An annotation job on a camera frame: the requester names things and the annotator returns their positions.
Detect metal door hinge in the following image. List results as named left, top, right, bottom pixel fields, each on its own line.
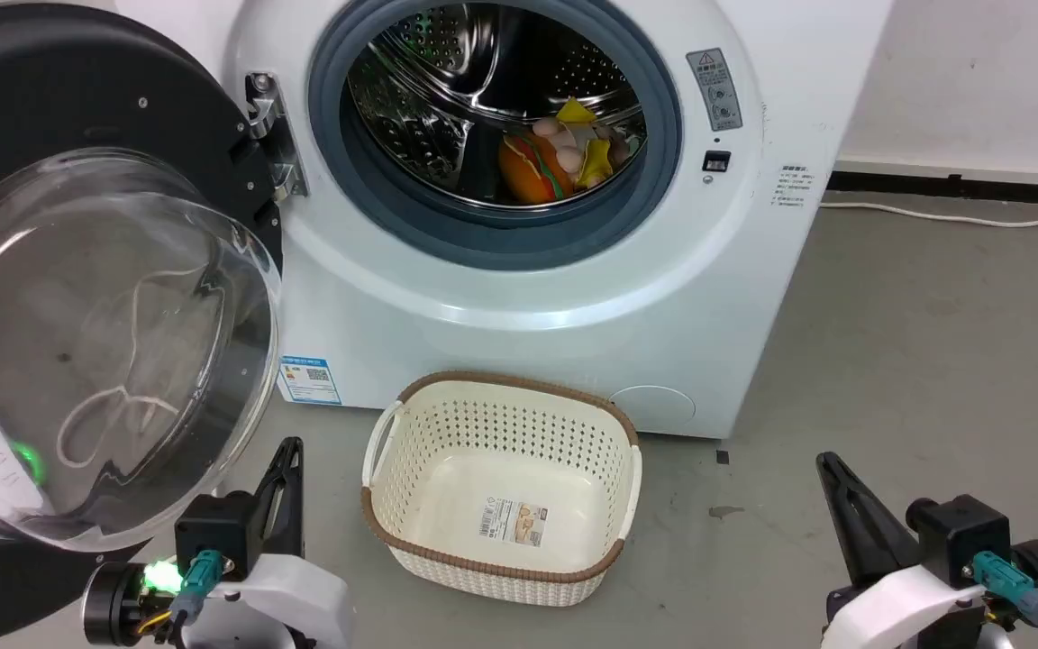
left=245, top=71, right=309, bottom=202

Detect teal right connector cable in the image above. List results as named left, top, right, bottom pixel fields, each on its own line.
left=968, top=551, right=1038, bottom=649

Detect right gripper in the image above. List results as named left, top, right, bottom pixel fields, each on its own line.
left=815, top=452, right=1038, bottom=649

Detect paper basket label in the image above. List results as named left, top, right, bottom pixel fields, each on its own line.
left=479, top=498, right=550, bottom=545

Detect teal left connector cable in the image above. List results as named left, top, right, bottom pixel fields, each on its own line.
left=166, top=547, right=226, bottom=634

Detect stainless steel washer drum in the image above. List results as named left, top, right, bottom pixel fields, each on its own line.
left=344, top=0, right=649, bottom=211

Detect black baseboard strip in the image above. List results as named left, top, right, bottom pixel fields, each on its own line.
left=824, top=169, right=1038, bottom=209

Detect orange plush toy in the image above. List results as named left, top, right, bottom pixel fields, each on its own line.
left=497, top=133, right=578, bottom=205

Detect grey warning sticker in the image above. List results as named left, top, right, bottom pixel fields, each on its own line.
left=686, top=47, right=744, bottom=133

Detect teal connector cable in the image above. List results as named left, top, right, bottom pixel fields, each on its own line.
left=968, top=551, right=1038, bottom=649
left=166, top=547, right=226, bottom=634

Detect white front-load washing machine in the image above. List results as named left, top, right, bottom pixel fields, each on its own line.
left=114, top=0, right=895, bottom=441

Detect white floor cable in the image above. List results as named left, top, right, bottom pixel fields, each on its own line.
left=818, top=199, right=1038, bottom=229

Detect black round washer door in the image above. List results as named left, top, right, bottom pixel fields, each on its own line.
left=0, top=0, right=287, bottom=646

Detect doll with yellow clothes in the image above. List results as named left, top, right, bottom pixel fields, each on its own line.
left=532, top=96, right=633, bottom=189

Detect cream perforated laundry basket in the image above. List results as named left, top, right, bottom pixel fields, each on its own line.
left=360, top=369, right=644, bottom=608

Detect blue energy label sticker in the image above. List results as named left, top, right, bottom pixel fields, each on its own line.
left=277, top=355, right=342, bottom=407

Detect round white filter cover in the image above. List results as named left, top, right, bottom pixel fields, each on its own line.
left=608, top=385, right=697, bottom=433

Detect thin white cord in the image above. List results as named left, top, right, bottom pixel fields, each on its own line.
left=56, top=269, right=215, bottom=471

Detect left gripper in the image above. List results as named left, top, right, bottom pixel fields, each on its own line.
left=81, top=437, right=359, bottom=649

